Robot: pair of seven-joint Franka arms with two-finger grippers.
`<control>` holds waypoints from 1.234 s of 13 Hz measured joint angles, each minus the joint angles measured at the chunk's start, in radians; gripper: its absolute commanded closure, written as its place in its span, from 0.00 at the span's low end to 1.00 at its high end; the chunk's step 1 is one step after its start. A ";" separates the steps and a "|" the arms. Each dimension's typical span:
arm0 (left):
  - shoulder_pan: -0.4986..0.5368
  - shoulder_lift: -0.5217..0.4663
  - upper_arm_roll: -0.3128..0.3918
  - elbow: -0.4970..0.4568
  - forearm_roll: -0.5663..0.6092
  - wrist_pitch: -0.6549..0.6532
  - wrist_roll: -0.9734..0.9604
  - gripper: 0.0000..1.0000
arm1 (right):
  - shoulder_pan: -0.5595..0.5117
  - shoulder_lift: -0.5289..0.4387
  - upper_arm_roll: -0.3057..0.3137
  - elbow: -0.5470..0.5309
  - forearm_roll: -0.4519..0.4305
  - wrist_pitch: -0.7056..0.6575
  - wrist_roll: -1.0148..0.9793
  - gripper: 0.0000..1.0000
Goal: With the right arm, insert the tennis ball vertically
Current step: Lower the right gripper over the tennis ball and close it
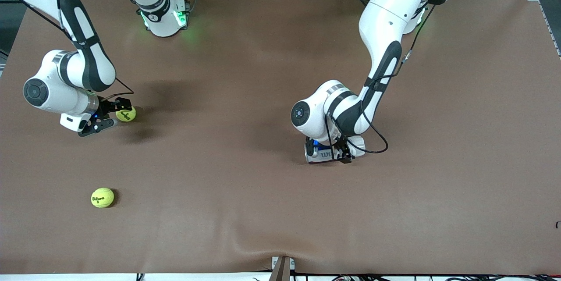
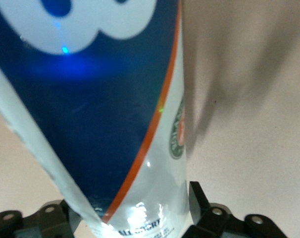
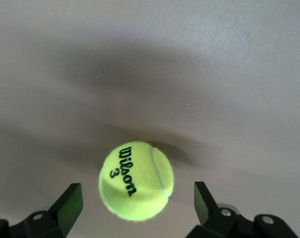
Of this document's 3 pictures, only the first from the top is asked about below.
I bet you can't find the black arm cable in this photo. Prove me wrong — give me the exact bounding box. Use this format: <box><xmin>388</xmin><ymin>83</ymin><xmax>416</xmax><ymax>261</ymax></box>
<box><xmin>0</xmin><ymin>0</ymin><xmax>135</xmax><ymax>100</ymax></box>
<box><xmin>323</xmin><ymin>3</ymin><xmax>439</xmax><ymax>155</ymax></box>

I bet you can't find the brown table mat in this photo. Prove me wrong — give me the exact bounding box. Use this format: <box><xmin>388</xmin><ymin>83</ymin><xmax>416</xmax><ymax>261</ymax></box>
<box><xmin>0</xmin><ymin>0</ymin><xmax>561</xmax><ymax>275</ymax></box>

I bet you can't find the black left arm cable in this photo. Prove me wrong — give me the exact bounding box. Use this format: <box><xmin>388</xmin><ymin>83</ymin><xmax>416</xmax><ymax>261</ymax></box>
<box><xmin>323</xmin><ymin>3</ymin><xmax>439</xmax><ymax>155</ymax></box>

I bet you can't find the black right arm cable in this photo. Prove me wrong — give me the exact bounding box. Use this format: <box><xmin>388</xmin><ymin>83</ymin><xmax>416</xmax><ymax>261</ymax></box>
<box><xmin>0</xmin><ymin>0</ymin><xmax>135</xmax><ymax>100</ymax></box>

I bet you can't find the grey metal table bracket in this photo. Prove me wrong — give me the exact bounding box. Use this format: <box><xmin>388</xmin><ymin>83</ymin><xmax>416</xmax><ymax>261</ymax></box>
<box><xmin>271</xmin><ymin>256</ymin><xmax>295</xmax><ymax>281</ymax></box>

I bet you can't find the yellow Wilson tennis ball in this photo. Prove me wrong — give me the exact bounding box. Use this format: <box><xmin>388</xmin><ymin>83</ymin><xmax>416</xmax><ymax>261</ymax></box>
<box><xmin>91</xmin><ymin>187</ymin><xmax>115</xmax><ymax>208</ymax></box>
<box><xmin>116</xmin><ymin>106</ymin><xmax>137</xmax><ymax>123</ymax></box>

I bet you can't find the white blue tennis ball can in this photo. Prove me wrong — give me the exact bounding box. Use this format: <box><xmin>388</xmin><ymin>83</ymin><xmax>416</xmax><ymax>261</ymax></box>
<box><xmin>305</xmin><ymin>135</ymin><xmax>366</xmax><ymax>164</ymax></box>

